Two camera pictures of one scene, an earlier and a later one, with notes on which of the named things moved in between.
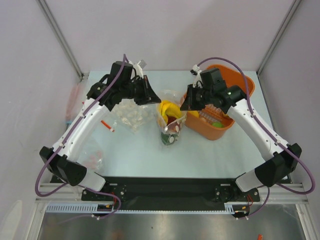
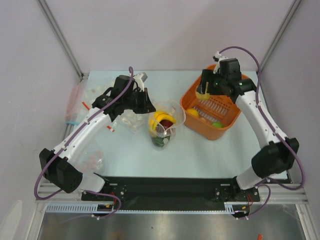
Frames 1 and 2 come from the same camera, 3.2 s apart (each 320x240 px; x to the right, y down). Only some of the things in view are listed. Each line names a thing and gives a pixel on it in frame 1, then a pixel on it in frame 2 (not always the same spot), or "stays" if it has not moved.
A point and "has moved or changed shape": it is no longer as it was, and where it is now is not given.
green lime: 217,124 stays
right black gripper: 193,95 to 207,81
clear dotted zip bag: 170,116 has moved or changed shape
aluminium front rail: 50,193 stays
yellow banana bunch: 167,108 to 160,115
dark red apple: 173,125 to 166,123
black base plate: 147,193 stays
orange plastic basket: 212,123 stays
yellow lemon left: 195,113 stays
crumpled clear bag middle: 132,115 stays
